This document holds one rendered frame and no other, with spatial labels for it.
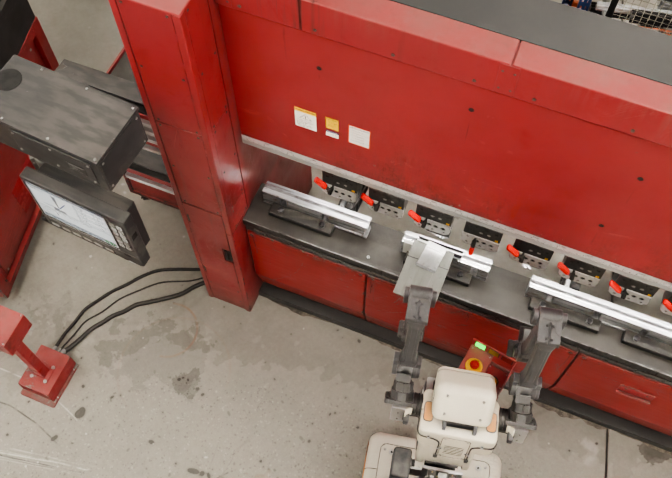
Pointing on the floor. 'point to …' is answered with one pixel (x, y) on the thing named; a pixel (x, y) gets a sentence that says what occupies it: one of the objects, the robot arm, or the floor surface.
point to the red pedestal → (38, 390)
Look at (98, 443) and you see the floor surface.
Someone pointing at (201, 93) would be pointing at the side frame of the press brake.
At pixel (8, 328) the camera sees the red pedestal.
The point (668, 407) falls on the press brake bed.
